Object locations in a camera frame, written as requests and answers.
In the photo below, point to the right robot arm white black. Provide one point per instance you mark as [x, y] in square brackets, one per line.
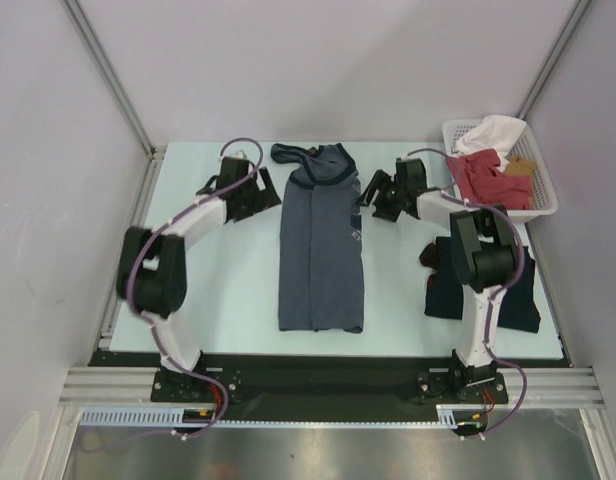
[487, 254]

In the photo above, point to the right aluminium frame post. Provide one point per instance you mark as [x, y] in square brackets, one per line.
[566, 35]

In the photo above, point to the white cloth in basket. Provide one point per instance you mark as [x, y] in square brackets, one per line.
[497, 132]

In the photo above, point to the aluminium rail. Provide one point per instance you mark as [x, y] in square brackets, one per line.
[536, 388]

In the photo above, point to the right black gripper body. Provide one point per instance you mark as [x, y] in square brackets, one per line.
[388, 203]

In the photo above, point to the left aluminium frame post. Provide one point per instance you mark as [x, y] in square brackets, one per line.
[103, 64]

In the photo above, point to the white plastic laundry basket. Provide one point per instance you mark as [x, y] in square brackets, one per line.
[545, 200]

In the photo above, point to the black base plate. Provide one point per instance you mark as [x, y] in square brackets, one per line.
[336, 404]

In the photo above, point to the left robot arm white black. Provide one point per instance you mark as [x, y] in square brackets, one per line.
[152, 269]

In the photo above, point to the red tank top in basket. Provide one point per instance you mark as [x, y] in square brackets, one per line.
[480, 180]

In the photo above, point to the aluminium frame post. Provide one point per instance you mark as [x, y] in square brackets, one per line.
[566, 35]
[103, 64]

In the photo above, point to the white slotted cable duct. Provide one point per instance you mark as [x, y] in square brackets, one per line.
[197, 417]

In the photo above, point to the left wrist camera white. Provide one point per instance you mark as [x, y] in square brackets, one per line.
[240, 154]

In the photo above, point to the tan cloth in basket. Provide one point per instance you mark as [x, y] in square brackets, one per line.
[519, 166]

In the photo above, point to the blue-grey tank top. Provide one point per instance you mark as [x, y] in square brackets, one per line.
[321, 277]

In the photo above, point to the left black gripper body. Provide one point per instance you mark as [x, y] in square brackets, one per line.
[252, 199]

